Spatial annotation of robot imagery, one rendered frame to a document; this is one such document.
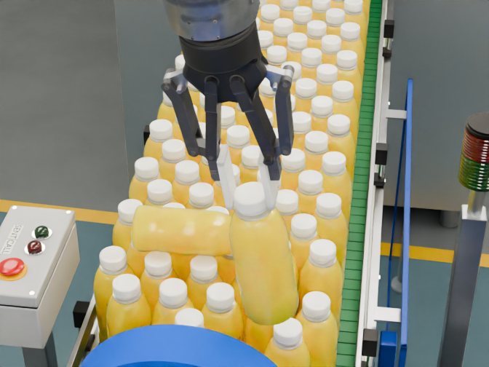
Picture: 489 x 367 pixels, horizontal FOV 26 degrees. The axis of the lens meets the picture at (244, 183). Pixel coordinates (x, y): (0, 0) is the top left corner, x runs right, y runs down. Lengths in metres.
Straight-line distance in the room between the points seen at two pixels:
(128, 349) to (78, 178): 2.41
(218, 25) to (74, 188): 2.62
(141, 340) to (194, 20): 0.41
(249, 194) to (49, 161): 2.58
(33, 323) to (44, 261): 0.09
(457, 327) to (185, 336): 0.67
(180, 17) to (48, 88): 3.16
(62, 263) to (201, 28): 0.70
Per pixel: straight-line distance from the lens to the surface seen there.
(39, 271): 1.52
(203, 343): 1.20
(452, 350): 1.80
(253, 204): 1.13
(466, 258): 1.67
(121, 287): 1.51
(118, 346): 1.23
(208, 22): 0.96
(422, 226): 3.40
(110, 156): 3.69
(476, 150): 1.54
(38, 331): 1.53
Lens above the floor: 2.08
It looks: 36 degrees down
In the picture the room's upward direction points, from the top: straight up
